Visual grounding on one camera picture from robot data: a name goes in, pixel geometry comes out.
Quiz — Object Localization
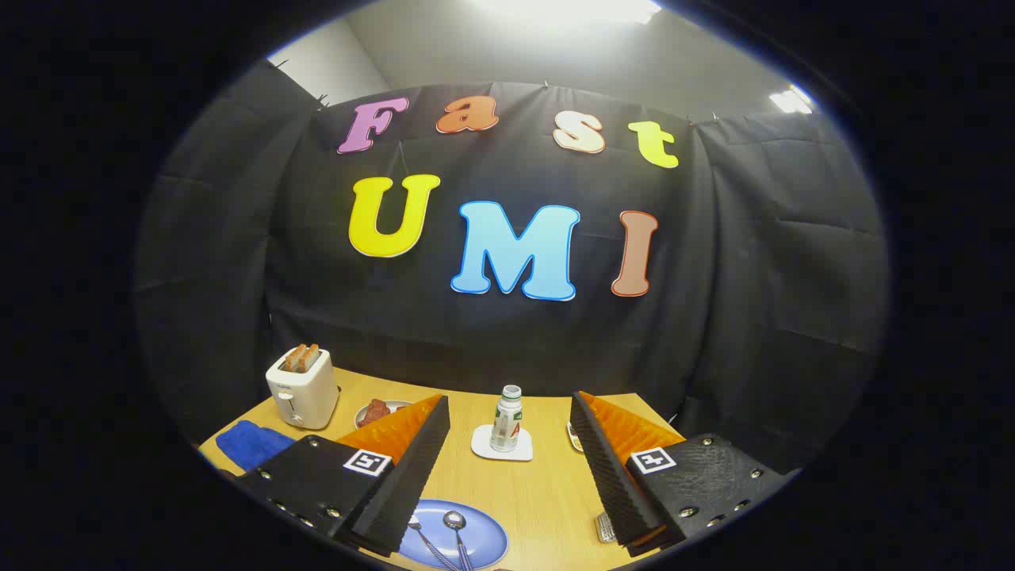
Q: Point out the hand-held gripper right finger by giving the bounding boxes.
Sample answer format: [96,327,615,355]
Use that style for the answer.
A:
[569,391,802,558]

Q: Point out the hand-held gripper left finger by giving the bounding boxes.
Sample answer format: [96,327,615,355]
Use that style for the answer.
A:
[236,394,451,558]

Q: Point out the blue checkered handle spoon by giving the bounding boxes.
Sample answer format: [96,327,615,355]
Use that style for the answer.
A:
[442,512,475,571]

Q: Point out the blue checkered handle fork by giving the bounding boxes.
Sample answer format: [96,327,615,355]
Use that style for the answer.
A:
[407,515,461,571]

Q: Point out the oval beige food plate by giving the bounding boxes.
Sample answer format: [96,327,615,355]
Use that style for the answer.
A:
[354,399,414,429]

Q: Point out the white square coaster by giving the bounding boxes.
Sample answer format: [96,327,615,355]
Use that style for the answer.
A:
[471,424,534,462]

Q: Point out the round blue plate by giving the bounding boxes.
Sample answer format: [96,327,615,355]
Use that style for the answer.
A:
[399,499,509,571]

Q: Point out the small white drink bottle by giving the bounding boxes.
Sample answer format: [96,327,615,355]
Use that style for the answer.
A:
[490,385,524,453]

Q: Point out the white toaster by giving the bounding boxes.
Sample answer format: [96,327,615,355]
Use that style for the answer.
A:
[266,349,340,431]

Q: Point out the blue folded cloth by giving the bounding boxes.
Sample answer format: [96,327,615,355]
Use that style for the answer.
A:
[216,420,296,473]

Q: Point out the ceiling light panel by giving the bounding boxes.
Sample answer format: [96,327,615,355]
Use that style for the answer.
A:
[768,83,816,114]
[468,0,663,26]

